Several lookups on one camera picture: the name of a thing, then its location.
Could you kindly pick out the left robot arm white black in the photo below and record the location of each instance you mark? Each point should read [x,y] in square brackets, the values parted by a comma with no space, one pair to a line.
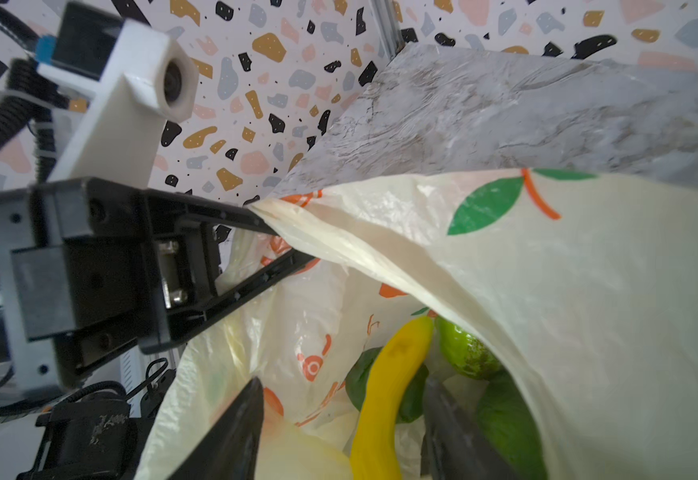
[88,433]

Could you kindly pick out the dark green toy vegetable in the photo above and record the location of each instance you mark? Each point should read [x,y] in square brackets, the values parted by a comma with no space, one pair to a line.
[501,413]

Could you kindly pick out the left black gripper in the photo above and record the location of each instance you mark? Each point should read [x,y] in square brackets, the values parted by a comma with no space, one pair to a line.
[91,268]

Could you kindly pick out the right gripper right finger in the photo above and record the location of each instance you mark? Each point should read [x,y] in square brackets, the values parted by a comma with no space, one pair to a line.
[455,447]

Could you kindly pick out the light green toy apple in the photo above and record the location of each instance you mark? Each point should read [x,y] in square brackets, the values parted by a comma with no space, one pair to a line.
[465,352]

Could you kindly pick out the yellow toy banana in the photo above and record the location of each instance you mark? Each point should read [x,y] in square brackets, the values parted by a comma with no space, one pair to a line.
[373,453]

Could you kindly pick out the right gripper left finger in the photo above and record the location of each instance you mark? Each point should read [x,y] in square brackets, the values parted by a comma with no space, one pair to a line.
[229,449]

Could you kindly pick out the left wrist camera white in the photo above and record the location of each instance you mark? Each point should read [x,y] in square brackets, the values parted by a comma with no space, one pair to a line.
[135,78]

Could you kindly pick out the cream plastic bag orange print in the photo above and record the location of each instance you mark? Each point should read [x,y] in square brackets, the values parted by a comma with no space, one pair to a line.
[585,286]

